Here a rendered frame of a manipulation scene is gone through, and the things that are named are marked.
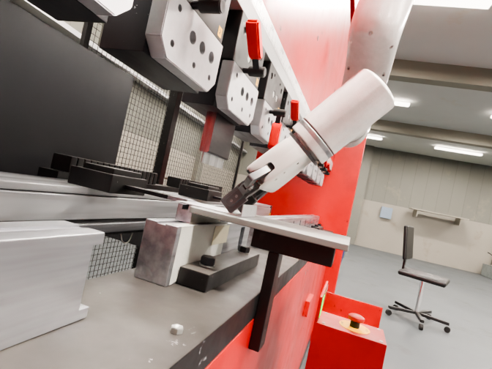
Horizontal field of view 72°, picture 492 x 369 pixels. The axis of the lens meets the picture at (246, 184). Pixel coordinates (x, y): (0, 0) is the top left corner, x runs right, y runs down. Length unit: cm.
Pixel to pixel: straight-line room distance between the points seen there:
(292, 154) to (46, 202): 44
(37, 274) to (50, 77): 73
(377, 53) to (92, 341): 59
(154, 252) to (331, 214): 229
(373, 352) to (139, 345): 60
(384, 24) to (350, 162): 220
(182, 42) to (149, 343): 34
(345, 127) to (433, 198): 1229
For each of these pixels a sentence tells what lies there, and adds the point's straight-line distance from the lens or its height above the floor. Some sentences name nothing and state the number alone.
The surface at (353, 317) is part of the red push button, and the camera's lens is 90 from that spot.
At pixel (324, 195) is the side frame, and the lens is 277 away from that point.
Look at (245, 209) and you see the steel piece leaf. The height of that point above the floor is 101.
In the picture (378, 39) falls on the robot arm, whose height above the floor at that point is 133.
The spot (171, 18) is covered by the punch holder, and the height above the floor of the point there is 122.
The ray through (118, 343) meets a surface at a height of 87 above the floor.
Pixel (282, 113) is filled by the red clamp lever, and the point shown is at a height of 124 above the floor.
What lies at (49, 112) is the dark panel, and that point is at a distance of 102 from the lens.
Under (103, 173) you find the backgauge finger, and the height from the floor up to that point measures 102.
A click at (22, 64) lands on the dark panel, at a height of 122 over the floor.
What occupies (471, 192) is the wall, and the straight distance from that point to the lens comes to 1320.
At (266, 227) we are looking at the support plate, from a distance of 54.
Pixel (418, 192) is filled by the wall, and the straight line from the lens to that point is 1274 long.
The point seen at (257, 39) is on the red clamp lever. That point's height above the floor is 129.
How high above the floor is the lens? 105
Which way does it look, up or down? 1 degrees up
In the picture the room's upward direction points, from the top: 12 degrees clockwise
